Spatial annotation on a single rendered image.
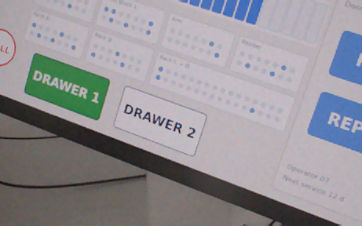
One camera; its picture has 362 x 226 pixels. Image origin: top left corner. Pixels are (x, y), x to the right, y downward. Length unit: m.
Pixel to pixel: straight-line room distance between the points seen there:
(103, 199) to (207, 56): 1.20
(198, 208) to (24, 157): 1.13
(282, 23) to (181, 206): 0.39
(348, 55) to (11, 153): 1.49
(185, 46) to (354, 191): 0.22
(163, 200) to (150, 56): 0.33
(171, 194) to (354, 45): 0.39
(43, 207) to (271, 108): 1.26
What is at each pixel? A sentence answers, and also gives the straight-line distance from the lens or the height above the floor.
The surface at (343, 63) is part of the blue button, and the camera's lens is 0.45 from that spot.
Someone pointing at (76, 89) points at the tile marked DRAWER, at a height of 1.00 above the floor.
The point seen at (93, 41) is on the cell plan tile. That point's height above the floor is 1.05.
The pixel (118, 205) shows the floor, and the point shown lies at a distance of 1.60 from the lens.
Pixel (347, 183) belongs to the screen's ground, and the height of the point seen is 1.01.
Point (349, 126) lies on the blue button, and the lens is 0.45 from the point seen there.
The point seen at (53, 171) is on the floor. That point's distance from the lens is 1.71.
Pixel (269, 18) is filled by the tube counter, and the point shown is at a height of 1.10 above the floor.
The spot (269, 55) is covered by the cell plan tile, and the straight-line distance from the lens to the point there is 0.45.
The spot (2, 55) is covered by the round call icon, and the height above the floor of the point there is 1.01.
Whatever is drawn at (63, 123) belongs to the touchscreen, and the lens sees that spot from 0.52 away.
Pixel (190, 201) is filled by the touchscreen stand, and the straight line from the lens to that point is 0.72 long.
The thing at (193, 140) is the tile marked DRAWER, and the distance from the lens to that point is 0.47.
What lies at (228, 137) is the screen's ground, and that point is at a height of 1.01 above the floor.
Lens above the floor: 1.36
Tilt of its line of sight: 47 degrees down
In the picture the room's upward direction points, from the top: 9 degrees clockwise
